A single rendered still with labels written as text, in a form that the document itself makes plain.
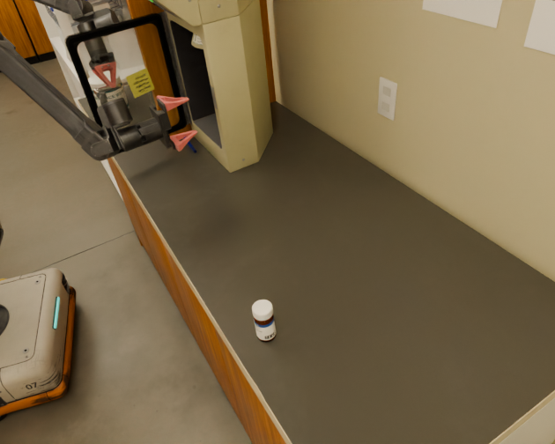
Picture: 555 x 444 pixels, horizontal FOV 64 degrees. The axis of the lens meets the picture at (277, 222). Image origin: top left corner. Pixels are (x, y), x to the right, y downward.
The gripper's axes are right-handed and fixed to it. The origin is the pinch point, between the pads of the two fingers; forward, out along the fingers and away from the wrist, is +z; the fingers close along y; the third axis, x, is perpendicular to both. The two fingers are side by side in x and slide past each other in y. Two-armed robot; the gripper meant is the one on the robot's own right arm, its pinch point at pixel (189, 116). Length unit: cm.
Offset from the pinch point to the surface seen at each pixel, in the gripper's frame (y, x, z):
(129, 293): -120, 76, -34
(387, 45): 8, -17, 54
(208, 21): 19.8, 7.5, 13.8
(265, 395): -28, -66, -19
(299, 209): -28.2, -21.9, 18.2
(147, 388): -120, 17, -45
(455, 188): -23, -47, 53
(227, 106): -4.8, 7.8, 14.6
